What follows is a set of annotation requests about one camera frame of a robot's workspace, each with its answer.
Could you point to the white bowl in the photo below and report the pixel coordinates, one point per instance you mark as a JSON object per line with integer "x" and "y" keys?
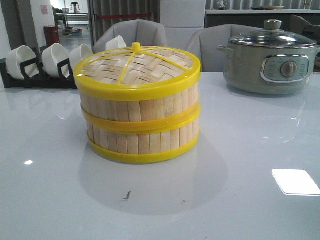
{"x": 78, "y": 54}
{"x": 115, "y": 43}
{"x": 15, "y": 58}
{"x": 51, "y": 56}

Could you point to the bamboo steamer tray yellow rim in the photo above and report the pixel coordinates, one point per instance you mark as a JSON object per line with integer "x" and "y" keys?
{"x": 154, "y": 115}

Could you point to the dark grey cabinet counter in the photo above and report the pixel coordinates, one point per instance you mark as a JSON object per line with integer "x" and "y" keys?
{"x": 256, "y": 18}

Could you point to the glass pot lid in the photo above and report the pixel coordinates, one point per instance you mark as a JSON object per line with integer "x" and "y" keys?
{"x": 272, "y": 36}

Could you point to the grey chair left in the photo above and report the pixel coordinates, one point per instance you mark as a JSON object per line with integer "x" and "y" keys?
{"x": 147, "y": 33}

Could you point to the white bowl far left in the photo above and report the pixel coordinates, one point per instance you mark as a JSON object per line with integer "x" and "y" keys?
{"x": 15, "y": 58}

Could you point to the black dish rack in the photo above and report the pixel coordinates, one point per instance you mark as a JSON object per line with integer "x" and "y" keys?
{"x": 36, "y": 77}

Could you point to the woven bamboo steamer lid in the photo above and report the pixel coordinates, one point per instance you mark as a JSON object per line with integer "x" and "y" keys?
{"x": 137, "y": 73}

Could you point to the red barrier belt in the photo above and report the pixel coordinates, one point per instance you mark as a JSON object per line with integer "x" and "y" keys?
{"x": 125, "y": 16}

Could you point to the red trash bin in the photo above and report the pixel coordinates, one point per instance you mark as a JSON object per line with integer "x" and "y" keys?
{"x": 51, "y": 35}

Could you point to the yellow plate on counter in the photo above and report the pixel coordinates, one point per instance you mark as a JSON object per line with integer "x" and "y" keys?
{"x": 271, "y": 8}

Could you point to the green electric cooking pot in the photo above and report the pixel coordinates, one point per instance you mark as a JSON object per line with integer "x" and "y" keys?
{"x": 268, "y": 70}

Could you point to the white refrigerator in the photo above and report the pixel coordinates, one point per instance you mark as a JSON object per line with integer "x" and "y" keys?
{"x": 181, "y": 19}

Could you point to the white bowl far right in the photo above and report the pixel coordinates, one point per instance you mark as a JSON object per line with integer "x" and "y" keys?
{"x": 115, "y": 43}

